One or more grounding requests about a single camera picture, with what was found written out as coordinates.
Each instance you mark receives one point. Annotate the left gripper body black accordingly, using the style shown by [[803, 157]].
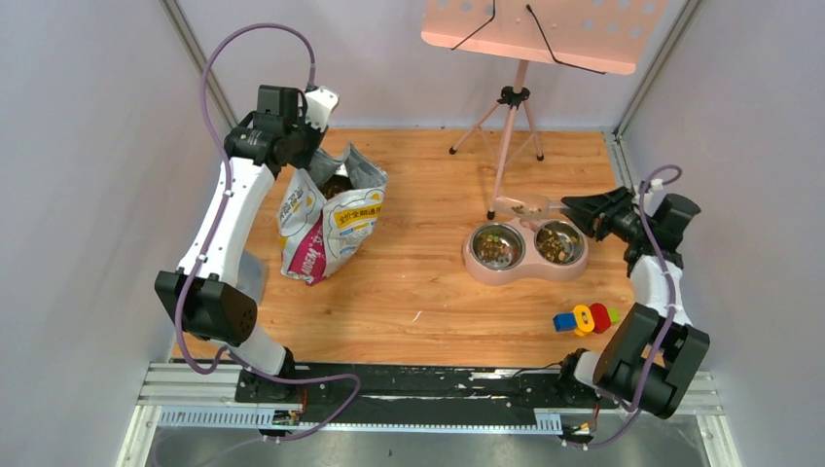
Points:
[[309, 151]]

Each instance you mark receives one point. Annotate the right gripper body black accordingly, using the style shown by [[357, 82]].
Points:
[[619, 220]]

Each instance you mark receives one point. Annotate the clear plastic scoop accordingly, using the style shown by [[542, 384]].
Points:
[[527, 206]]

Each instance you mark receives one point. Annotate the pet food bag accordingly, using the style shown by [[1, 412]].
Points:
[[327, 212]]

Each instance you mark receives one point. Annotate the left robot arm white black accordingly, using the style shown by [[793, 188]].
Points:
[[211, 313]]

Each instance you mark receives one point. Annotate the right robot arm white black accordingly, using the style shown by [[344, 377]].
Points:
[[655, 353]]

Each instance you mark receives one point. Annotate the right steel bowl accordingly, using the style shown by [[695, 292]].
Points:
[[564, 227]]

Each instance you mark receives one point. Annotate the steel bowl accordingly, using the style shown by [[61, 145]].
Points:
[[564, 227], [506, 232]]

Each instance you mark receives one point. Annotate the brown kibble in right bowl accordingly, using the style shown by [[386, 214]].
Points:
[[555, 247]]

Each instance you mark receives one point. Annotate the brown kibble in bowl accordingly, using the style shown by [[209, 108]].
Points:
[[555, 247], [493, 251]]

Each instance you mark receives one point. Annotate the left steel bowl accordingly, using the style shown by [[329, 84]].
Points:
[[506, 232]]

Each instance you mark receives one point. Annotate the pink double bowl feeder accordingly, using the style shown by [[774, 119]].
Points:
[[531, 266]]

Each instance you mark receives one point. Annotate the colourful toy block set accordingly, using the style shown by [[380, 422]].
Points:
[[583, 320]]

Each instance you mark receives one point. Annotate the pink music stand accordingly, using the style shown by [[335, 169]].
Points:
[[592, 38]]

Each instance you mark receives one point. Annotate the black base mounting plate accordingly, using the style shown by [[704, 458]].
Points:
[[424, 395]]

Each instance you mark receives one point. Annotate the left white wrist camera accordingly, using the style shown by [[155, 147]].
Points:
[[320, 105]]

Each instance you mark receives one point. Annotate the aluminium frame rail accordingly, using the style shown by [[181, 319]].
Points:
[[174, 396]]

